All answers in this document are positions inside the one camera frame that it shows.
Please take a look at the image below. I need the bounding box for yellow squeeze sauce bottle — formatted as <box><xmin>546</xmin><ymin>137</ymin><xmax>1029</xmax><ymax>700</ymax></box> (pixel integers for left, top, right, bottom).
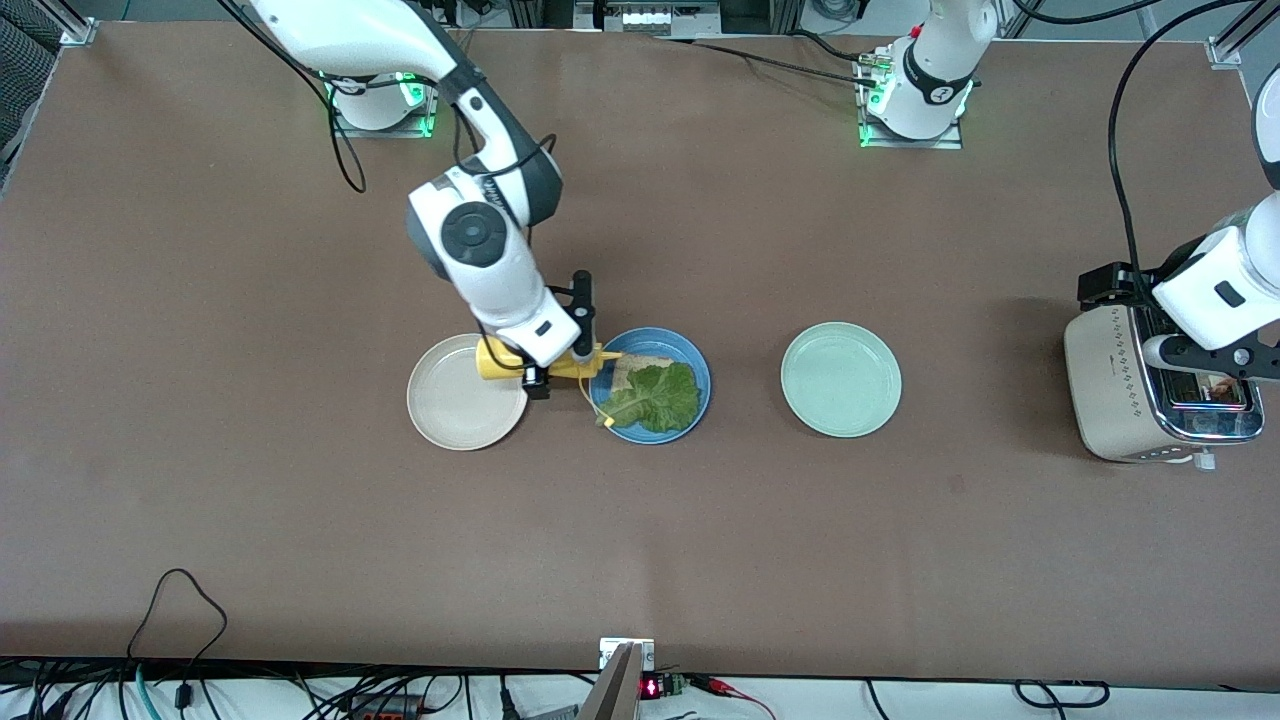
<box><xmin>477</xmin><ymin>338</ymin><xmax>623</xmax><ymax>426</ymax></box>

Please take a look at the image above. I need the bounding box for square white bread slice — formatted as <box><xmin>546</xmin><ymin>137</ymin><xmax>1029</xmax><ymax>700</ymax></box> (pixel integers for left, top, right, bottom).
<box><xmin>612</xmin><ymin>352</ymin><xmax>673</xmax><ymax>393</ymax></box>

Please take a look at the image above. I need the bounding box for green lettuce leaf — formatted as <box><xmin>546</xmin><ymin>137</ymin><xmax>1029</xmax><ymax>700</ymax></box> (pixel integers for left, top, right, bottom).
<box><xmin>597</xmin><ymin>362</ymin><xmax>701</xmax><ymax>434</ymax></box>

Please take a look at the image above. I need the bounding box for cream round plate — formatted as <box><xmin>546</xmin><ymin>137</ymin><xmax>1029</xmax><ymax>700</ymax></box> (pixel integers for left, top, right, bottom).
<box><xmin>406</xmin><ymin>333</ymin><xmax>530</xmax><ymax>452</ymax></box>

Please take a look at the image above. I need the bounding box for blue round plate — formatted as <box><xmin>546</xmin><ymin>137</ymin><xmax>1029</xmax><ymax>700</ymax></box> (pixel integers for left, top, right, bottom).
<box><xmin>589</xmin><ymin>327</ymin><xmax>712</xmax><ymax>445</ymax></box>

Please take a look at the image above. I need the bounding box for pale green round plate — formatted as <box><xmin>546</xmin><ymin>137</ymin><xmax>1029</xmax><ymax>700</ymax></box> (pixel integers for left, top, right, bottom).
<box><xmin>781</xmin><ymin>321</ymin><xmax>903</xmax><ymax>439</ymax></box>

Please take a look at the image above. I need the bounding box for beige chrome toaster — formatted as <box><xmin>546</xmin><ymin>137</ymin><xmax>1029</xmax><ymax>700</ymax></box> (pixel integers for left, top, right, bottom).
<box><xmin>1063</xmin><ymin>300</ymin><xmax>1266</xmax><ymax>471</ymax></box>

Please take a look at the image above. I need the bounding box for grey angled stand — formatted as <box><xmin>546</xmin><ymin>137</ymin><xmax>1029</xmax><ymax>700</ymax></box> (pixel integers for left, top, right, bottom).
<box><xmin>578</xmin><ymin>642</ymin><xmax>646</xmax><ymax>720</ymax></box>

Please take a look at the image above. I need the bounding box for white power strip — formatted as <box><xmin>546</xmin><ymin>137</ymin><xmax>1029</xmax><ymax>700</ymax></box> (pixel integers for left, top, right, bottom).
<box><xmin>575</xmin><ymin>0</ymin><xmax>721</xmax><ymax>36</ymax></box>

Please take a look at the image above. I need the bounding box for dark mesh chair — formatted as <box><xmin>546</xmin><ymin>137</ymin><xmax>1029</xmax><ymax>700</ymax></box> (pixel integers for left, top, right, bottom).
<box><xmin>0</xmin><ymin>15</ymin><xmax>61</xmax><ymax>191</ymax></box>

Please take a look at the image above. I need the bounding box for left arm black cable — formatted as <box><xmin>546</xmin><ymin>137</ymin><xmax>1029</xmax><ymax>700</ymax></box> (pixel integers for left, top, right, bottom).
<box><xmin>1108</xmin><ymin>0</ymin><xmax>1280</xmax><ymax>301</ymax></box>

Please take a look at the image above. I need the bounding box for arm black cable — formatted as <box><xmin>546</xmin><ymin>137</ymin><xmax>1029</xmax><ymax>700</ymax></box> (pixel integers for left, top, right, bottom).
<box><xmin>215</xmin><ymin>0</ymin><xmax>561</xmax><ymax>246</ymax></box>
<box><xmin>1108</xmin><ymin>0</ymin><xmax>1280</xmax><ymax>301</ymax></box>

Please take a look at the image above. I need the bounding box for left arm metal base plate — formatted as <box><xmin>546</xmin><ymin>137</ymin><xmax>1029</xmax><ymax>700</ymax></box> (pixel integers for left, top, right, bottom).
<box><xmin>855</xmin><ymin>50</ymin><xmax>966</xmax><ymax>151</ymax></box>

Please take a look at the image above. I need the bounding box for aluminium frame profile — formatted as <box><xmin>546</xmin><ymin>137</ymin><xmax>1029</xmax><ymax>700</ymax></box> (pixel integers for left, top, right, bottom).
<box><xmin>1205</xmin><ymin>0</ymin><xmax>1280</xmax><ymax>69</ymax></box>

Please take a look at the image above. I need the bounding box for small white bracket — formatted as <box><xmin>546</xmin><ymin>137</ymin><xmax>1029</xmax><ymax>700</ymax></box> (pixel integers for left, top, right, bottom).
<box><xmin>599</xmin><ymin>637</ymin><xmax>656</xmax><ymax>671</ymax></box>

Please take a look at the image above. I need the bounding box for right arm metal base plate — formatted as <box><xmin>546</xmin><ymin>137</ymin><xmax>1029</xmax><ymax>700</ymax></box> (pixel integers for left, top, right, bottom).
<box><xmin>330</xmin><ymin>30</ymin><xmax>446</xmax><ymax>139</ymax></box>

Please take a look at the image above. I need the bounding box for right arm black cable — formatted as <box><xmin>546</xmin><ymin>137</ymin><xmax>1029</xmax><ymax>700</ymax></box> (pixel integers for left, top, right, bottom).
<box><xmin>215</xmin><ymin>0</ymin><xmax>561</xmax><ymax>246</ymax></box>

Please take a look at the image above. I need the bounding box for red clip lead cable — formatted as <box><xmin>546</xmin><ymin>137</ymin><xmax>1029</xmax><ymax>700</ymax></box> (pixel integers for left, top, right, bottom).
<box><xmin>690</xmin><ymin>675</ymin><xmax>776</xmax><ymax>720</ymax></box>

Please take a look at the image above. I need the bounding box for black table cable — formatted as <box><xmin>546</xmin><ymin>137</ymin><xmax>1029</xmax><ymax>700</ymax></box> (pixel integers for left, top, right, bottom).
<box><xmin>650</xmin><ymin>30</ymin><xmax>881</xmax><ymax>91</ymax></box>

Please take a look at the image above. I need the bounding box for looped thin black cable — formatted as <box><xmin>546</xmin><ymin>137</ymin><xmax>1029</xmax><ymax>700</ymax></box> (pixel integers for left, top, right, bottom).
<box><xmin>125</xmin><ymin>568</ymin><xmax>229</xmax><ymax>720</ymax></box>

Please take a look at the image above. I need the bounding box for coiled black cable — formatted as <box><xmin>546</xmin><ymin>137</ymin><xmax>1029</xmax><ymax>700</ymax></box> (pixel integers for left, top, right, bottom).
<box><xmin>1012</xmin><ymin>680</ymin><xmax>1111</xmax><ymax>711</ymax></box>

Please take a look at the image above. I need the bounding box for small aluminium corner bracket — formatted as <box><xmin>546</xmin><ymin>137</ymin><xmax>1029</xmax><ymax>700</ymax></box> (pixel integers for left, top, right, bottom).
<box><xmin>55</xmin><ymin>0</ymin><xmax>98</xmax><ymax>46</ymax></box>

